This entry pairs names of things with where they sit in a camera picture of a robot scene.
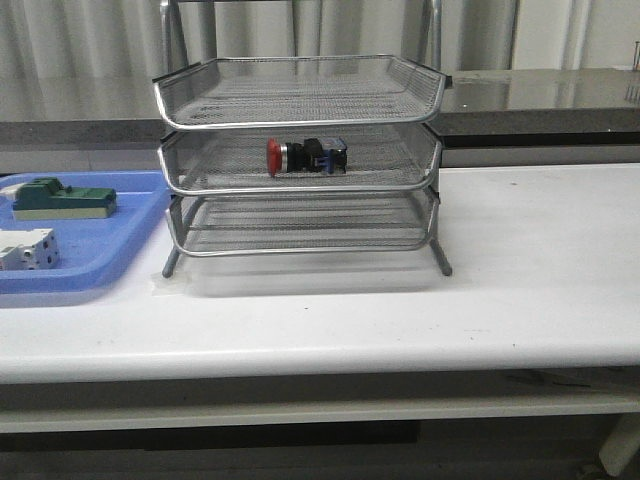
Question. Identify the small wire rack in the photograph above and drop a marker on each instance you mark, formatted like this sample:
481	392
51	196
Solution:
636	57

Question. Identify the red emergency push button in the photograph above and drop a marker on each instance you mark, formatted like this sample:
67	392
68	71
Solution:
326	155

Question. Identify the grey metal rack frame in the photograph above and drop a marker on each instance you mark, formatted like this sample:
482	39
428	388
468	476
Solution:
305	31

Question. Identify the grey curtain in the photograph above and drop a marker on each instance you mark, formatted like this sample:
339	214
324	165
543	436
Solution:
84	59

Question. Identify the mesh tray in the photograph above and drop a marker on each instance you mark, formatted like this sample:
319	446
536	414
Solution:
380	158
242	225
270	92

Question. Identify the blue plastic tray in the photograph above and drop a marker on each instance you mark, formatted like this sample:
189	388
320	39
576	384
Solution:
93	253

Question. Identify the grey speckled counter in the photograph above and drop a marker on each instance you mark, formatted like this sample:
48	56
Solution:
488	118

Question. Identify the green knife switch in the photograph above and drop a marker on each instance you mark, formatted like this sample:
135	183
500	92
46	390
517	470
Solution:
47	198

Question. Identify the grey circuit breaker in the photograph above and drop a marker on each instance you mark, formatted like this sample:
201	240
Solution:
33	249

